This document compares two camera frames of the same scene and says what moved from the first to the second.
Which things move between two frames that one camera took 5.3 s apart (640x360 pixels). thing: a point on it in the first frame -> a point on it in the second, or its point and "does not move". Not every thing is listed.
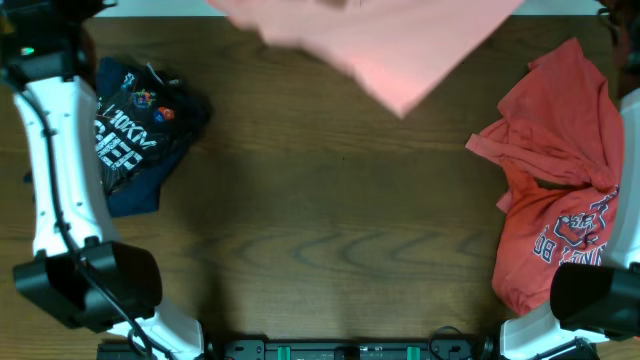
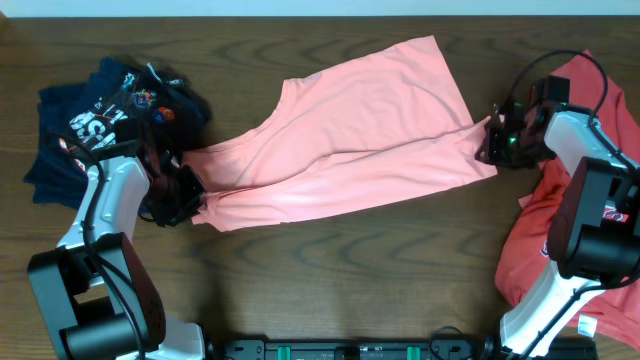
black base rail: [348, 349] does not move
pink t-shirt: [399, 49] -> [381, 124]
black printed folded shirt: [140, 116] does not move
